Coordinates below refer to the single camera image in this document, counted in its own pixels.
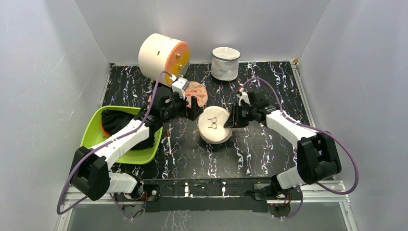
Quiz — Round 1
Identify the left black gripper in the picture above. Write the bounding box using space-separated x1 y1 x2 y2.
162 88 203 122

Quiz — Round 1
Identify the round white mesh laundry bag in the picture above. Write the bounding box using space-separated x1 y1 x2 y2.
197 106 232 144

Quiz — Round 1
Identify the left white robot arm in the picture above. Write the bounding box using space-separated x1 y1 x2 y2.
67 87 204 201

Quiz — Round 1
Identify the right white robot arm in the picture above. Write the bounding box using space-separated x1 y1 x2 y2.
224 88 342 199

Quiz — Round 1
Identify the floral pink mesh pouch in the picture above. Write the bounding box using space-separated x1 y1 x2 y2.
185 81 208 108

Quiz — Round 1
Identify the red white marker pen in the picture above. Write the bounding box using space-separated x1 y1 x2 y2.
166 129 173 157

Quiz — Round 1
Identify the white mesh cylinder basket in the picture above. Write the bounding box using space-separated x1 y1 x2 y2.
210 47 241 81

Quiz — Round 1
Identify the round cream drawer box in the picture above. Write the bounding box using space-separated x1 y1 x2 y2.
138 33 190 80

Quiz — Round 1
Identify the black clothing in basin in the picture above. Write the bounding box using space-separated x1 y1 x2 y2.
101 109 155 150

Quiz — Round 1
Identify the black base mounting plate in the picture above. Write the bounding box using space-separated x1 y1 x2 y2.
113 177 304 214

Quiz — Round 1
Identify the orange cloth in basin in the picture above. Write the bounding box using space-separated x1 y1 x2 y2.
100 123 111 138

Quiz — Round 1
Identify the green plastic basin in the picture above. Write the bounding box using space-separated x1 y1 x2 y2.
81 105 163 165

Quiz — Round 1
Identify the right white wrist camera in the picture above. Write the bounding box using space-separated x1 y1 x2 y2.
237 89 251 106

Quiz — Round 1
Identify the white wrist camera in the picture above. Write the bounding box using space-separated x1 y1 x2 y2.
237 89 251 106
170 75 190 100

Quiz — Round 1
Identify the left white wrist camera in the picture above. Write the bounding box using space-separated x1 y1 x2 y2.
170 75 190 100

